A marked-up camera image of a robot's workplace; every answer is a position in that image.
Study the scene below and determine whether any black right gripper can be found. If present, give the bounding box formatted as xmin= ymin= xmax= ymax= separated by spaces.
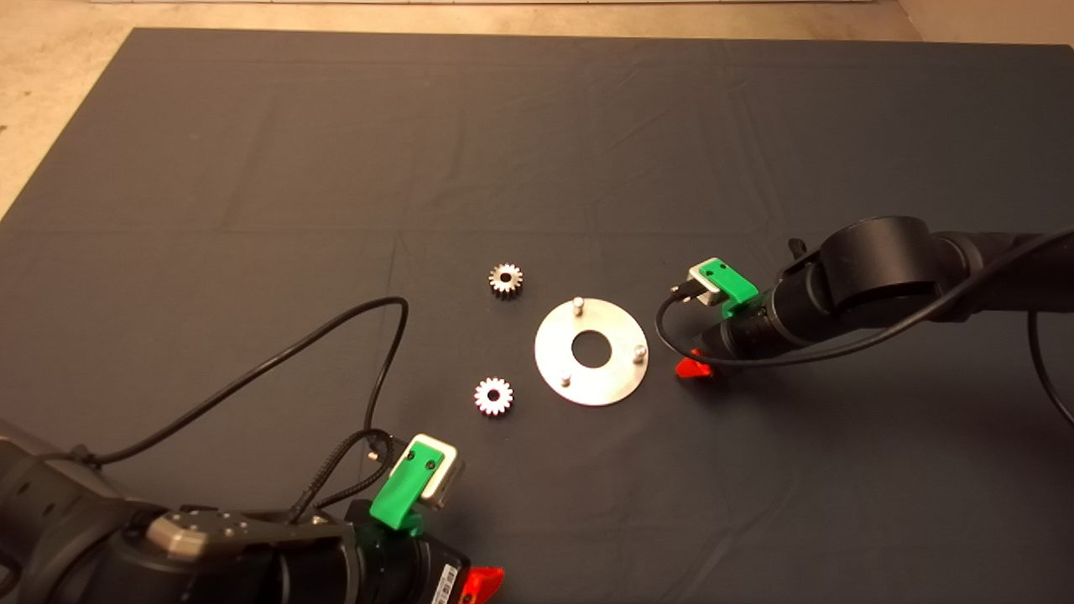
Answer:
xmin=675 ymin=289 xmax=794 ymax=380

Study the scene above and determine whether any braided black left gripper cable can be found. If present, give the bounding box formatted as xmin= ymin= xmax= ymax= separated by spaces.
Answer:
xmin=289 ymin=428 xmax=395 ymax=521

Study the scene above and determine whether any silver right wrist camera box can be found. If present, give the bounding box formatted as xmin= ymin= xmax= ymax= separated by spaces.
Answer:
xmin=686 ymin=264 xmax=724 ymax=307

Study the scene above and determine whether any small steel planetary gear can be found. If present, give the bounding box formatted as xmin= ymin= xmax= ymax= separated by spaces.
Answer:
xmin=488 ymin=263 xmax=524 ymax=300
xmin=473 ymin=377 xmax=514 ymax=418

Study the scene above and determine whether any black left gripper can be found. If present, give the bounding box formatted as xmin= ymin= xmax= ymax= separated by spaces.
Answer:
xmin=361 ymin=537 xmax=506 ymax=604

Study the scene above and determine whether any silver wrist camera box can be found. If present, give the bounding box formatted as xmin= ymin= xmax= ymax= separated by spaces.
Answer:
xmin=686 ymin=264 xmax=724 ymax=307
xmin=393 ymin=434 xmax=465 ymax=510

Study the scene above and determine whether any round metal carrier plate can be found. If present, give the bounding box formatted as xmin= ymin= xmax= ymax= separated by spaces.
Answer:
xmin=534 ymin=296 xmax=649 ymax=408

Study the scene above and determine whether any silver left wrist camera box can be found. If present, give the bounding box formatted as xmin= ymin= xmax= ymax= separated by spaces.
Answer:
xmin=393 ymin=434 xmax=465 ymax=510

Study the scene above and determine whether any dark grey table cloth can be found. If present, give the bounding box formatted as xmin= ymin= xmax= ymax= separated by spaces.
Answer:
xmin=0 ymin=28 xmax=1074 ymax=604

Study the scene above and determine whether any green right camera mount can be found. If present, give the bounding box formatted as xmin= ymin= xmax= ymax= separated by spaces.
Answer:
xmin=701 ymin=258 xmax=760 ymax=320

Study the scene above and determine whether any green left camera mount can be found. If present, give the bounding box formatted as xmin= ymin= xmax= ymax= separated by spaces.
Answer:
xmin=369 ymin=445 xmax=446 ymax=534

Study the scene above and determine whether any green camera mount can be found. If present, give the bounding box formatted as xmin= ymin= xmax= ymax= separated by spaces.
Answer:
xmin=369 ymin=445 xmax=446 ymax=534
xmin=701 ymin=258 xmax=760 ymax=320

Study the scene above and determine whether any smooth black right camera cable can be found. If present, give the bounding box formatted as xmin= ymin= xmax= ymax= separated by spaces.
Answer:
xmin=654 ymin=228 xmax=1074 ymax=429

